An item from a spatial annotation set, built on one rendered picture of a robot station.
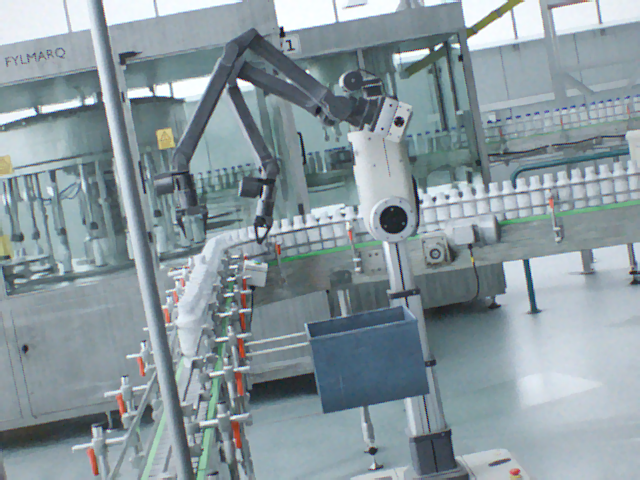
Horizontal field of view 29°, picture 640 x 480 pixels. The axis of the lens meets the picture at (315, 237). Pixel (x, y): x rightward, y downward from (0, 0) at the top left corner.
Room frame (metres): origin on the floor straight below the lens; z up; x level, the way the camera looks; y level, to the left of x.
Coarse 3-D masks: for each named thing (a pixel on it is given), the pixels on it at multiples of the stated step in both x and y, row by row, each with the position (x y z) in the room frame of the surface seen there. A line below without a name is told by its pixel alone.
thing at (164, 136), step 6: (156, 132) 7.33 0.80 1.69; (162, 132) 7.34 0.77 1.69; (168, 132) 7.34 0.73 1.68; (162, 138) 7.33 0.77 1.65; (168, 138) 7.34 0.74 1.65; (162, 144) 7.33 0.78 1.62; (168, 144) 7.34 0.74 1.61; (6, 156) 7.30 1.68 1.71; (0, 162) 7.30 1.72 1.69; (6, 162) 7.30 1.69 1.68; (0, 168) 7.30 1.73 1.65; (6, 168) 7.30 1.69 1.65; (12, 168) 7.30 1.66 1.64; (0, 174) 7.30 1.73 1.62; (6, 174) 7.30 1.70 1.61
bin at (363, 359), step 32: (352, 320) 3.82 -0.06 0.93; (384, 320) 3.82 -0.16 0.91; (416, 320) 3.52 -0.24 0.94; (256, 352) 3.56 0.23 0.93; (320, 352) 3.51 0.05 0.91; (352, 352) 3.51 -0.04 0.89; (384, 352) 3.52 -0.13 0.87; (416, 352) 3.52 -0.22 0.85; (320, 384) 3.51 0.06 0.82; (352, 384) 3.51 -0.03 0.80; (384, 384) 3.52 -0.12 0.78; (416, 384) 3.52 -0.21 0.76
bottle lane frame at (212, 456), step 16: (224, 320) 3.87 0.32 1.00; (224, 336) 3.54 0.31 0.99; (224, 352) 3.39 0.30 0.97; (224, 384) 3.08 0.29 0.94; (208, 416) 2.47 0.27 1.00; (160, 432) 2.40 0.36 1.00; (208, 432) 2.32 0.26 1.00; (208, 448) 2.20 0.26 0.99; (224, 448) 2.61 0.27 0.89; (208, 464) 2.12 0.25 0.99; (224, 464) 2.53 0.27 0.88
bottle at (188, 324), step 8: (184, 304) 3.06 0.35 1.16; (184, 312) 3.06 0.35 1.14; (192, 312) 3.07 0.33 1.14; (184, 320) 3.05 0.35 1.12; (192, 320) 3.05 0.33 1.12; (184, 328) 3.05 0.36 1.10; (192, 328) 3.05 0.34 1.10; (184, 336) 3.05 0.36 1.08; (192, 336) 3.05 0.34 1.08; (184, 344) 3.06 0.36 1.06; (192, 344) 3.05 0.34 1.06; (200, 344) 3.06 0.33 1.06; (184, 352) 3.06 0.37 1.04; (192, 352) 3.05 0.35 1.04; (200, 352) 3.06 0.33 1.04; (184, 360) 3.07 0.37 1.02
